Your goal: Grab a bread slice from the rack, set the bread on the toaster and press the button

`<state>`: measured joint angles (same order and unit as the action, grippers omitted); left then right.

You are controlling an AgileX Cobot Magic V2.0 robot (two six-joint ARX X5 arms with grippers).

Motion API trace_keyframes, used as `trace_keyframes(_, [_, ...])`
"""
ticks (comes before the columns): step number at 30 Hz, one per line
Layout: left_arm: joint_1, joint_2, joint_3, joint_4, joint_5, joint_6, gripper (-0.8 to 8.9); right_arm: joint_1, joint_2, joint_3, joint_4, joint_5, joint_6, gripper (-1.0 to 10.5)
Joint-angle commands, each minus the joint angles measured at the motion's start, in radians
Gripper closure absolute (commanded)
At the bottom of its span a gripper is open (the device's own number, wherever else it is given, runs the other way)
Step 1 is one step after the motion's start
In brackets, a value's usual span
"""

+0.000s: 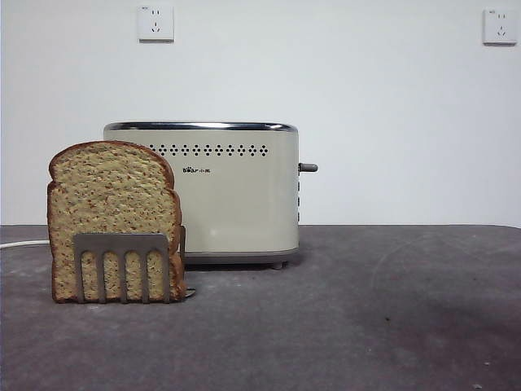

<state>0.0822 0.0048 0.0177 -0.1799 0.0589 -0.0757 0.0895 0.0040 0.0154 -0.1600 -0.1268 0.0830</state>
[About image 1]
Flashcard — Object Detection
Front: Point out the white power cord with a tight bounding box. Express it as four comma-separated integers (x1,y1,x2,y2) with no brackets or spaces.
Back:
0,239,50,252

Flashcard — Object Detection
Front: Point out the white wall socket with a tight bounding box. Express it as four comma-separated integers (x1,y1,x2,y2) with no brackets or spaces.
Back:
138,4,175,44
482,8,511,46

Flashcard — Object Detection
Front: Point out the brown bread slice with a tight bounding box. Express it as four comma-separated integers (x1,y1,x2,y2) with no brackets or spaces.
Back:
46,140,187,304

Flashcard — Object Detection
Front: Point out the cream two-slot toaster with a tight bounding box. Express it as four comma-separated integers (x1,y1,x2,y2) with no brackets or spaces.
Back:
103,121,301,270

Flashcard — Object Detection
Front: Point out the stainless steel bread rack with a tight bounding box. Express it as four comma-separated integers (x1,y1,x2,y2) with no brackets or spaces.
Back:
72,225,197,305

